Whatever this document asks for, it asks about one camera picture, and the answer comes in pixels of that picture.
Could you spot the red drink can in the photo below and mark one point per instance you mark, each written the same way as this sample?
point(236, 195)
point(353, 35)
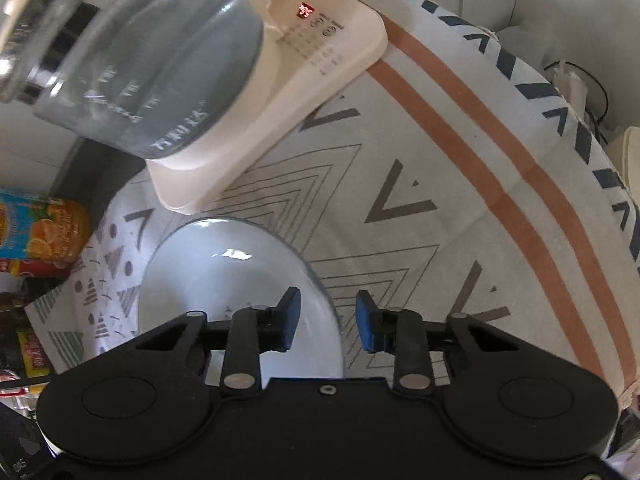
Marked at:
point(35, 268)

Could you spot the orange juice bottle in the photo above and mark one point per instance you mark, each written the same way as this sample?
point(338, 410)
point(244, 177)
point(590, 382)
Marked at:
point(45, 230)

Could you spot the cream kettle base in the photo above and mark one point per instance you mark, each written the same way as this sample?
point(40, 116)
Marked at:
point(325, 85)

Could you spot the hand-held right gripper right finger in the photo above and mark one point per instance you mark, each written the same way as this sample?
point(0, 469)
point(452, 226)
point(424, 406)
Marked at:
point(367, 322)

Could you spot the patterned fringed cloth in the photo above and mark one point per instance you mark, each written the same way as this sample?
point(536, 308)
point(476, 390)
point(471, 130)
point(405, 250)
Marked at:
point(425, 160)

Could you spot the white plate with blue print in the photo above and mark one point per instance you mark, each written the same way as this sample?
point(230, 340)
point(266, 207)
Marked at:
point(215, 280)

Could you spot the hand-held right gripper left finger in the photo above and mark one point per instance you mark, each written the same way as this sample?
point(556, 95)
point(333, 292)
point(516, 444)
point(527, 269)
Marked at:
point(290, 317)

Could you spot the yellow label jar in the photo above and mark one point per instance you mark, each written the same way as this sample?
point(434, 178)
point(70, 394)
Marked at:
point(32, 355)

